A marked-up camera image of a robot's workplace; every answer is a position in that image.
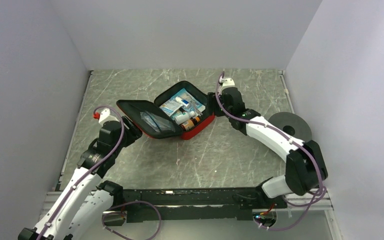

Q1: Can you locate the white gauze dressing packet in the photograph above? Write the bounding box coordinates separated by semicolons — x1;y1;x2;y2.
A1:
159;99;183;117

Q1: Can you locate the red medicine kit case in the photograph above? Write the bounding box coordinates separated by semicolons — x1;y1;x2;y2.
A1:
116;81;215;140

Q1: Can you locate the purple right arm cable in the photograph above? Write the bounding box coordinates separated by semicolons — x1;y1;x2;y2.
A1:
215;71;328;232

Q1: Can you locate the alcohol wipes clear bag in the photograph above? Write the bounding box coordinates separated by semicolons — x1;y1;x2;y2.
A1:
140;111;176;133

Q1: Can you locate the blue cotton swab packet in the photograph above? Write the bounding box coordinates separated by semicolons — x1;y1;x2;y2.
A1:
170;88;206;113

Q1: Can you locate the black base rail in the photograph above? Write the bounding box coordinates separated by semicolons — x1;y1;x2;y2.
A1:
123;187;287;223

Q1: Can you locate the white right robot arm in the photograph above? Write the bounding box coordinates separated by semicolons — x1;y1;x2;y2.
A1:
207;87;329;208

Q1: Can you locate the grey filament spool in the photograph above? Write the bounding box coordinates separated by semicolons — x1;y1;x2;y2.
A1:
268;112;313;142

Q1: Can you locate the white bottle green label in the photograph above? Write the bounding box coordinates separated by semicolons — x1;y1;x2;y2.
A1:
174;111;199;125

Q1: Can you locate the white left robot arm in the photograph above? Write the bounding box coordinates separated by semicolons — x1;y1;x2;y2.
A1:
17;116;143;240

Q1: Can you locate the brown bottle orange cap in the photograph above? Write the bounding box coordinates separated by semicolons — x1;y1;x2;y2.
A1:
180;116;201;131

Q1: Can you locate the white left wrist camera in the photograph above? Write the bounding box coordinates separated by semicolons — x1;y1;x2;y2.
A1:
93;107;120;126

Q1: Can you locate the white bandage roll blue label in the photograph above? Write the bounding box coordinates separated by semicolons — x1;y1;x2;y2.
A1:
175;96;190;108

